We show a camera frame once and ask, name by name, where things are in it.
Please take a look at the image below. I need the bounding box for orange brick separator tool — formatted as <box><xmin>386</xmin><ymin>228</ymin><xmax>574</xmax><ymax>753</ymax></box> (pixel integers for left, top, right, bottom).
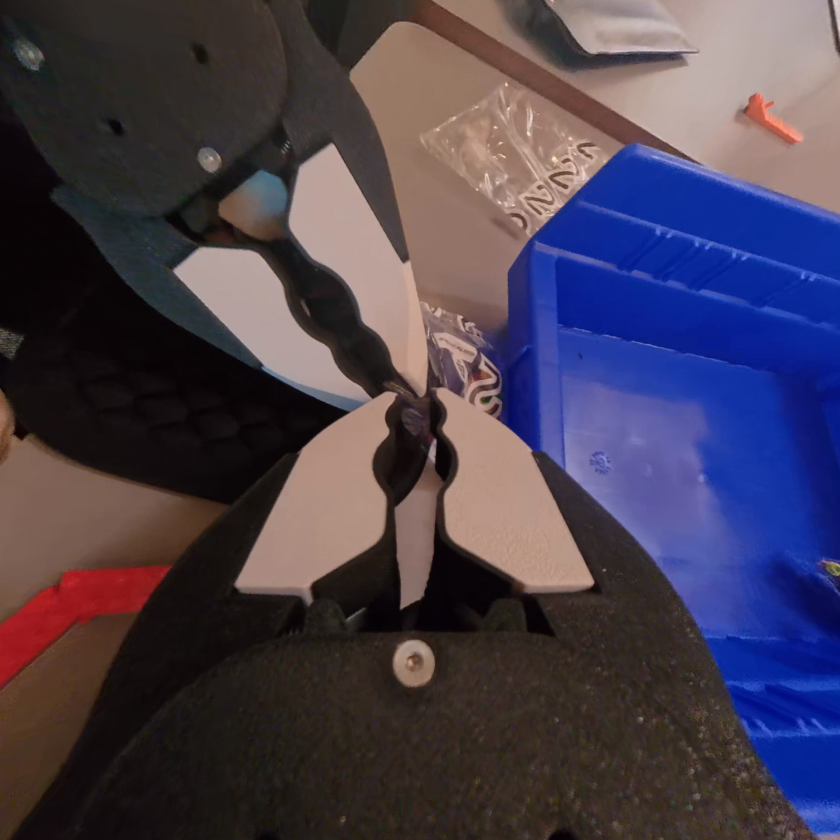
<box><xmin>743</xmin><ymin>92</ymin><xmax>806</xmax><ymax>147</ymax></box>

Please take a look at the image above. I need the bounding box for dark grey pouch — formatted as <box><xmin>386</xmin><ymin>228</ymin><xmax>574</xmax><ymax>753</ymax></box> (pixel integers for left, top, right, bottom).
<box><xmin>530</xmin><ymin>0</ymin><xmax>698</xmax><ymax>59</ymax></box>

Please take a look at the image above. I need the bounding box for clear printed plastic bag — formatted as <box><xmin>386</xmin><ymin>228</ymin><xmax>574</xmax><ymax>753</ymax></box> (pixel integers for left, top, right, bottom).
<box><xmin>419</xmin><ymin>80</ymin><xmax>613</xmax><ymax>238</ymax></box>

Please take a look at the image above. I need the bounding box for red brick heart frame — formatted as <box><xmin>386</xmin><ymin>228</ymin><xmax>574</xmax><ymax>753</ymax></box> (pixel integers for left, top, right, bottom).
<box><xmin>0</xmin><ymin>566</ymin><xmax>173</xmax><ymax>689</ymax></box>

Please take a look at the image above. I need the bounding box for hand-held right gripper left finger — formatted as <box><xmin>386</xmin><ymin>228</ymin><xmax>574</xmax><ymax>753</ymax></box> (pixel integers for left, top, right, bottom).
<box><xmin>235</xmin><ymin>390</ymin><xmax>403</xmax><ymax>602</ymax></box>

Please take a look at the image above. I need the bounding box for grey desk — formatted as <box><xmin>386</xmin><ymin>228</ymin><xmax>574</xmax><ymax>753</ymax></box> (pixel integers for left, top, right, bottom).
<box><xmin>0</xmin><ymin>0</ymin><xmax>840</xmax><ymax>840</ymax></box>

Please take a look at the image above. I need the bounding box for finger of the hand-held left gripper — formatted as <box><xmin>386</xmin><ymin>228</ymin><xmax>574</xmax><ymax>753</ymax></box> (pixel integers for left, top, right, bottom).
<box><xmin>220</xmin><ymin>144</ymin><xmax>432</xmax><ymax>396</ymax></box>
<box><xmin>174</xmin><ymin>244</ymin><xmax>395</xmax><ymax>404</ymax></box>

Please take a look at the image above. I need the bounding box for purple candy packet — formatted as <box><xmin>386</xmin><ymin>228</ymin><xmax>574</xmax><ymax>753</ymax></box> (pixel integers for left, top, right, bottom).
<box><xmin>419</xmin><ymin>301</ymin><xmax>508</xmax><ymax>424</ymax></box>

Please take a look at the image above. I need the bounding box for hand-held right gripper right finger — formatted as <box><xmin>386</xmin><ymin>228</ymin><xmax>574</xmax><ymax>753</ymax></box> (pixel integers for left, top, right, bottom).
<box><xmin>428</xmin><ymin>389</ymin><xmax>596</xmax><ymax>595</ymax></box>

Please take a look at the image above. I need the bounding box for blue plastic bin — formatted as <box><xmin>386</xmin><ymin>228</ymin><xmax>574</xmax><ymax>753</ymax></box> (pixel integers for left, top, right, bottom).
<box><xmin>507</xmin><ymin>143</ymin><xmax>840</xmax><ymax>836</ymax></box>

